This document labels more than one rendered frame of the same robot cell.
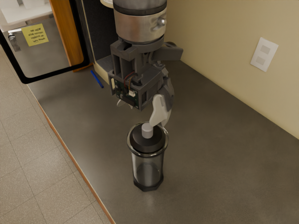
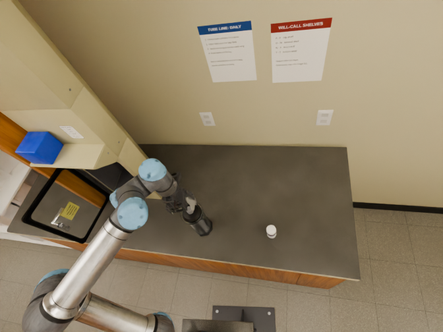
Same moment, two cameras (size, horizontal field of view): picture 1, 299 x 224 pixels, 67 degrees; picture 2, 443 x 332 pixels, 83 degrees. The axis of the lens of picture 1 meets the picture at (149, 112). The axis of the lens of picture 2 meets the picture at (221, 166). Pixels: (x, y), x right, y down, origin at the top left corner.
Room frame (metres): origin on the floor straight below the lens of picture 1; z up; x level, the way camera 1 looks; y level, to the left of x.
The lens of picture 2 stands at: (-0.20, 0.02, 2.21)
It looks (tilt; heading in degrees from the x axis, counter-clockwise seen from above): 57 degrees down; 335
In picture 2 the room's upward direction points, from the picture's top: 21 degrees counter-clockwise
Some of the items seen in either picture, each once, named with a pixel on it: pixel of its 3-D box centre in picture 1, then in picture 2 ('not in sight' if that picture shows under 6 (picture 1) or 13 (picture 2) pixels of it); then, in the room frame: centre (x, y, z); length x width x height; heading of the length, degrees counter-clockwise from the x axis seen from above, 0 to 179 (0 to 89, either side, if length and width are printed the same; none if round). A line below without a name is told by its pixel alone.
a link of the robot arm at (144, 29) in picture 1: (142, 20); (166, 185); (0.32, 0.01, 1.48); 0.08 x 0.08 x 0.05
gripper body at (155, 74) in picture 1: (139, 67); (173, 196); (0.32, 0.02, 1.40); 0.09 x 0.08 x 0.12; 143
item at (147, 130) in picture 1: (147, 134); (190, 211); (0.34, 0.00, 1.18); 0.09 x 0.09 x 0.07
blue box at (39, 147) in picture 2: not in sight; (40, 148); (0.81, 0.27, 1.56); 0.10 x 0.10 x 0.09; 38
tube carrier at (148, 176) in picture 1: (147, 158); (198, 219); (0.34, 0.00, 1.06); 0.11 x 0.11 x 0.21
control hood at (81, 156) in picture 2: not in sight; (74, 161); (0.74, 0.22, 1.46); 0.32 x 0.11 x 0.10; 38
